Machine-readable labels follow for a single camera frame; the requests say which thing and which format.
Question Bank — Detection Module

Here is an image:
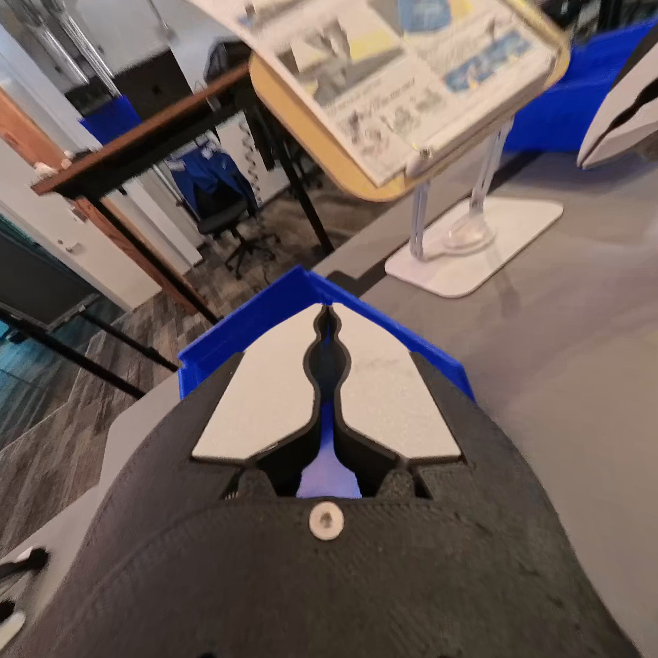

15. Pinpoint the blue plastic bin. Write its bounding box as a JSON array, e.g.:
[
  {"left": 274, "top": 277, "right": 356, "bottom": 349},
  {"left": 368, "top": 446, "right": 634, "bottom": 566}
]
[
  {"left": 80, "top": 95, "right": 143, "bottom": 146},
  {"left": 177, "top": 265, "right": 476, "bottom": 499},
  {"left": 504, "top": 18, "right": 658, "bottom": 155}
]

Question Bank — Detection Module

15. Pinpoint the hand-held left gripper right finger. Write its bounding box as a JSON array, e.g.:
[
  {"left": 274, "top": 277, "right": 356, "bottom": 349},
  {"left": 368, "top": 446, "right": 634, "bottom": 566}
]
[{"left": 329, "top": 302, "right": 463, "bottom": 467}]

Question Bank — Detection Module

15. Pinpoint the grey desk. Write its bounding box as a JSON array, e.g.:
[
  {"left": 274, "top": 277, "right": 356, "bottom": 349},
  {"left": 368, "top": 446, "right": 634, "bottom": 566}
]
[{"left": 0, "top": 149, "right": 658, "bottom": 658}]

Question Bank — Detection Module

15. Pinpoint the black and white object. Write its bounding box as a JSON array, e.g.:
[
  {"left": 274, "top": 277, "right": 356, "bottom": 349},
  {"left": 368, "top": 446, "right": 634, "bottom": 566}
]
[
  {"left": 0, "top": 546, "right": 50, "bottom": 583},
  {"left": 0, "top": 598, "right": 27, "bottom": 641}
]

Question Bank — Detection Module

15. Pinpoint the coiled cable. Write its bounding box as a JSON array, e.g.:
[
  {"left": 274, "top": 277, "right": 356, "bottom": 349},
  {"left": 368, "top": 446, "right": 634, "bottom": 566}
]
[{"left": 241, "top": 115, "right": 264, "bottom": 206}]

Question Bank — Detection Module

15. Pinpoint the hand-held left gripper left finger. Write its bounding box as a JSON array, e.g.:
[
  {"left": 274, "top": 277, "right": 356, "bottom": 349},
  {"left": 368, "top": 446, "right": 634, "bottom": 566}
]
[{"left": 192, "top": 303, "right": 330, "bottom": 467}]

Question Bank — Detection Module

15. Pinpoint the black office chair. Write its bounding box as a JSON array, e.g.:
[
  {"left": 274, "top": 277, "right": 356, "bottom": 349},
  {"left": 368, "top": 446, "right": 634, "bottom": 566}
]
[{"left": 198, "top": 180, "right": 282, "bottom": 281}]

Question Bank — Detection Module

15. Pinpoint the wooden table with black frame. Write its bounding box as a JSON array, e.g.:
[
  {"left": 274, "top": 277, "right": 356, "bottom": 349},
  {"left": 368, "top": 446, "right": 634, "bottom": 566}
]
[{"left": 31, "top": 62, "right": 335, "bottom": 322}]

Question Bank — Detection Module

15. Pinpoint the printed instruction sheet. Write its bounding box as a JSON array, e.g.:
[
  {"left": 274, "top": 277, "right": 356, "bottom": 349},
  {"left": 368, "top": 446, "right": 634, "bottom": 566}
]
[{"left": 187, "top": 0, "right": 558, "bottom": 188}]

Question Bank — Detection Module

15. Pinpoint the black metal frame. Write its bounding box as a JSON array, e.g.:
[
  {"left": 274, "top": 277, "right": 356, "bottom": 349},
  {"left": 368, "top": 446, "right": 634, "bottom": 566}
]
[{"left": 0, "top": 302, "right": 179, "bottom": 401}]

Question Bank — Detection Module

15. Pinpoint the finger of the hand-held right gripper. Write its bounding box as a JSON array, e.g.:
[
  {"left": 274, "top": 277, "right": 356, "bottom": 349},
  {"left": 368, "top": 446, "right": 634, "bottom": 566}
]
[
  {"left": 577, "top": 102, "right": 658, "bottom": 170},
  {"left": 590, "top": 28, "right": 658, "bottom": 141}
]

